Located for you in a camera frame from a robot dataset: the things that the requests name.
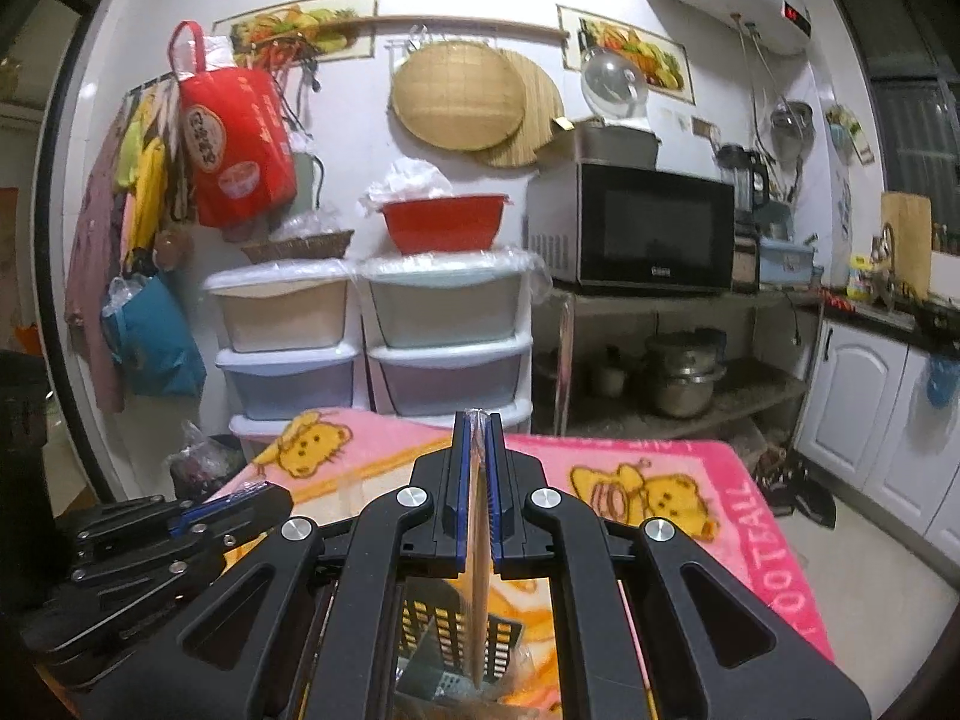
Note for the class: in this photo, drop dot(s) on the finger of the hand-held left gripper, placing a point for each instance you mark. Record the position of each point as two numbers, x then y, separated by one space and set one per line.
150 551
225 502

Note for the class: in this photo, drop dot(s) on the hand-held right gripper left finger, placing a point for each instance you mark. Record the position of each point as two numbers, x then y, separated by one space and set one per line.
466 525

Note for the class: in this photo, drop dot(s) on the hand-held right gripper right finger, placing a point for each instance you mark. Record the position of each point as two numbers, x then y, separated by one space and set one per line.
492 525

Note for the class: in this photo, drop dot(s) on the chopstick pair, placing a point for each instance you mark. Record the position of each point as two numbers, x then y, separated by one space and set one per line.
478 615

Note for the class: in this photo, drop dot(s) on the green perforated utensil holder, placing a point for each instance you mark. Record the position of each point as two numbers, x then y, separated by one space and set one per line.
420 622

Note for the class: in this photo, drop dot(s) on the black trash bin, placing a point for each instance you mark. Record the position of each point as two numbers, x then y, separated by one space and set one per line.
206 465

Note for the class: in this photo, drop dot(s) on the pink printed blanket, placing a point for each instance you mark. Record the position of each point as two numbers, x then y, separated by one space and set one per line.
540 457

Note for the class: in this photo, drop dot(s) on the drawer tower with beige drawer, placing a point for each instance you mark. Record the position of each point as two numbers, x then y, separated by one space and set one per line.
277 322

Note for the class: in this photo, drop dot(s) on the drawer tower with green drawer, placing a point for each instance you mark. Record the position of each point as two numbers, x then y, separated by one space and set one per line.
442 307

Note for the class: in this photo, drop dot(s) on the stacked steel pots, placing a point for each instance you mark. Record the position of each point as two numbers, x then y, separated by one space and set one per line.
686 379

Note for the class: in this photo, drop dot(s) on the brown round ladle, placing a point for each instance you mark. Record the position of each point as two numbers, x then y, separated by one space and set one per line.
172 249

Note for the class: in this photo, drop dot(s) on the pink hanging garment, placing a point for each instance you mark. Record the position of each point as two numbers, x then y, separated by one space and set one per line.
94 277

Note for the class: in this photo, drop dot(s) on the wicker basket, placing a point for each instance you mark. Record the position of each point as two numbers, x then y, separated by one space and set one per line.
296 247

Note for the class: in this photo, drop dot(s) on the metal kitchen shelf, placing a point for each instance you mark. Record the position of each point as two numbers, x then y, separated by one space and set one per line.
750 394

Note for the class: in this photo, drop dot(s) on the red plastic basin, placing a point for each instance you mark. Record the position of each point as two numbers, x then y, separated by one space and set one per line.
442 225

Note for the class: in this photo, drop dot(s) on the black microwave oven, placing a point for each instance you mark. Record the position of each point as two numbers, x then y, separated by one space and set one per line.
637 229

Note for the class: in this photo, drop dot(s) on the yellow hanging cloth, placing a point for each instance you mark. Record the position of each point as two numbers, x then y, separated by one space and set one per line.
146 180

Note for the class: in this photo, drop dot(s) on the white plastic bag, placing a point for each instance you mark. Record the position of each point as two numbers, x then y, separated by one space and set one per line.
409 184

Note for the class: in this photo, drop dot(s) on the hanging striped cloth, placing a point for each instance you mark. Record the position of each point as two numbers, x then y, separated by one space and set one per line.
180 157

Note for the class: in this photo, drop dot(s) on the red printed bag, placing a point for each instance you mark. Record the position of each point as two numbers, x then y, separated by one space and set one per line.
232 150

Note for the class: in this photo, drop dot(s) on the white kitchen cabinets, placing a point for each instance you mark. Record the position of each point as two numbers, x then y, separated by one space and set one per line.
847 390

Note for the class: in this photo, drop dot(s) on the light blue box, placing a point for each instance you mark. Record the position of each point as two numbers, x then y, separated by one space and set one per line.
786 261

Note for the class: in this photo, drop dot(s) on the grey metal tray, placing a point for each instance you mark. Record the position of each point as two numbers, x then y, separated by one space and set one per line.
607 146

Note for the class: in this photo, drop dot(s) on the round bamboo tray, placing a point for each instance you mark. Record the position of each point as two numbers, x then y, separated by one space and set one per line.
457 94
540 120

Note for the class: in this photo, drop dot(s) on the black blender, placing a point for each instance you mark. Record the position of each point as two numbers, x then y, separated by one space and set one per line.
742 180

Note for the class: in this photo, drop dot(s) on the yellow plastic bottle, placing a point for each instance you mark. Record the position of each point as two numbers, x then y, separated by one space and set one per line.
860 279

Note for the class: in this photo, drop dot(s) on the glass pot lid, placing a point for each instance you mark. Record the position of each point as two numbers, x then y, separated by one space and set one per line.
615 82

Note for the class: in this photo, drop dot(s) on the small blue hanging bag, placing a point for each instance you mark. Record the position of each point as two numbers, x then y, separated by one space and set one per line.
943 382

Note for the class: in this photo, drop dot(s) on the metal faucet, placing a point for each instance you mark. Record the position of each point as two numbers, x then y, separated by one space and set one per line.
885 255

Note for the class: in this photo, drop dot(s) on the hanging metal pot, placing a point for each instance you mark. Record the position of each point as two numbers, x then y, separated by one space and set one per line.
791 131

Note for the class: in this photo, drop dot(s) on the wooden cutting board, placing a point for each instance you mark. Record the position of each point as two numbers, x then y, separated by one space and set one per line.
906 244

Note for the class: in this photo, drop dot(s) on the wooden pole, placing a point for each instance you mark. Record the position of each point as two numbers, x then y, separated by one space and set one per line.
450 20

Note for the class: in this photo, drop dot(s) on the hanging green white packet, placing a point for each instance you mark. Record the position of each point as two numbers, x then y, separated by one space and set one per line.
849 135

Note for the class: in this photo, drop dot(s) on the dark kitchen window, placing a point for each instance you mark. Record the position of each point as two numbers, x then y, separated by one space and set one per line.
907 127

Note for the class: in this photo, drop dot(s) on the food wall poster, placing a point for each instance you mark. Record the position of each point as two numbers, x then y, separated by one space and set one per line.
660 60
300 26

